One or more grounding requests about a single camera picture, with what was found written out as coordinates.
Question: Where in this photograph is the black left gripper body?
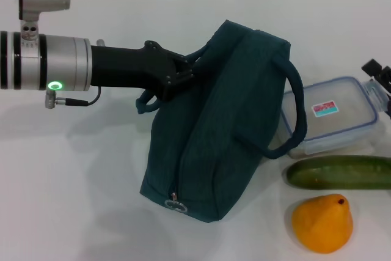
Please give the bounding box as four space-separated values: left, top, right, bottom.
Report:
90 40 185 103

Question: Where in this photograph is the dark teal fabric bag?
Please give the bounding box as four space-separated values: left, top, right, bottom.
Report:
136 19 308 222

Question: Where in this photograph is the clear plastic food container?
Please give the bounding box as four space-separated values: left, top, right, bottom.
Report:
280 76 379 160

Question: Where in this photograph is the green cucumber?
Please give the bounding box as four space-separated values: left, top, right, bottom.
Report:
286 155 391 191

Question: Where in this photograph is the orange mango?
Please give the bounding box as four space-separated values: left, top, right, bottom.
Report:
291 193 354 254

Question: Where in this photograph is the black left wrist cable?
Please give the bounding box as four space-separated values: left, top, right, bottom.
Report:
45 85 102 109

